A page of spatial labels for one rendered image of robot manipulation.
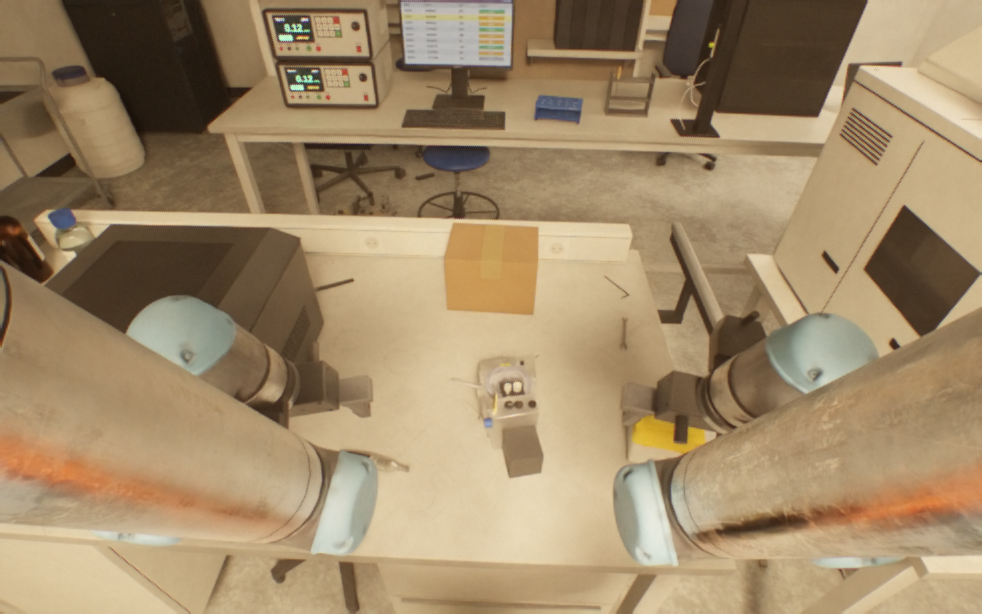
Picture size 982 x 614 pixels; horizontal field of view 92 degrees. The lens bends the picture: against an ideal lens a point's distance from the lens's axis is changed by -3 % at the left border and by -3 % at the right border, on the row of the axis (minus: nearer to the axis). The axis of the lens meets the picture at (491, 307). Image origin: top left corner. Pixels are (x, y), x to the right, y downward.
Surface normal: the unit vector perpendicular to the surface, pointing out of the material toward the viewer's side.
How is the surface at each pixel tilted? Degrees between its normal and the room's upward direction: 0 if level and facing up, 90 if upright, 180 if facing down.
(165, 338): 25
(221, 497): 98
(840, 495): 96
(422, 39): 86
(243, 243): 0
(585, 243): 90
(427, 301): 0
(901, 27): 90
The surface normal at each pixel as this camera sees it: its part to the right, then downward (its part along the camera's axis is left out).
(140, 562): 1.00, 0.04
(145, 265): 0.01, -0.74
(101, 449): 0.95, 0.25
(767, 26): -0.04, 0.67
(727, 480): -0.99, -0.13
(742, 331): 0.06, -0.40
